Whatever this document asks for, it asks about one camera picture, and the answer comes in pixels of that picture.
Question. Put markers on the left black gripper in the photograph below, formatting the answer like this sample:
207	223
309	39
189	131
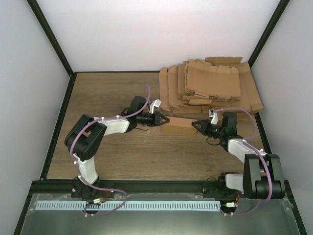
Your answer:
163	116

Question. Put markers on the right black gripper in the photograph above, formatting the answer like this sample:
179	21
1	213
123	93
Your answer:
206	123

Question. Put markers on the brown cardboard box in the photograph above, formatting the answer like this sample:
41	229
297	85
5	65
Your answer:
179	126

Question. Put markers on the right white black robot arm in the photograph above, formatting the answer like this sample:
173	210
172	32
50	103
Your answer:
262	177

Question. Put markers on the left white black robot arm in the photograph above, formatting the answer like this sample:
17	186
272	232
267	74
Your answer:
85	137

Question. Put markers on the stack of flat cardboard blanks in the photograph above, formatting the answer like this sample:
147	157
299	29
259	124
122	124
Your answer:
196	85

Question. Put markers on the clear plastic sheet cover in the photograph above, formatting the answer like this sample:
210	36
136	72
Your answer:
274	217

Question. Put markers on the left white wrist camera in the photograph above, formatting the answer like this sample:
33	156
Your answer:
154	105

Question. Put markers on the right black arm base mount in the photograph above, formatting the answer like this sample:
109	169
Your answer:
216	187

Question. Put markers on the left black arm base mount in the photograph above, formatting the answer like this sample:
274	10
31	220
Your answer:
86	192

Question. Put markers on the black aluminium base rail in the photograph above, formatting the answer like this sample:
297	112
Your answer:
130	187

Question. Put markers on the black frame post right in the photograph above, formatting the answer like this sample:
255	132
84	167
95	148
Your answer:
277	14

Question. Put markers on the black frame post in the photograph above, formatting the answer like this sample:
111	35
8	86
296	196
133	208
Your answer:
35	7
277	14

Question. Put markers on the light blue slotted cable duct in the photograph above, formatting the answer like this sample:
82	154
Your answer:
130	206

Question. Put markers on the black frame post left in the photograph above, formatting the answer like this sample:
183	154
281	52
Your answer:
35	7

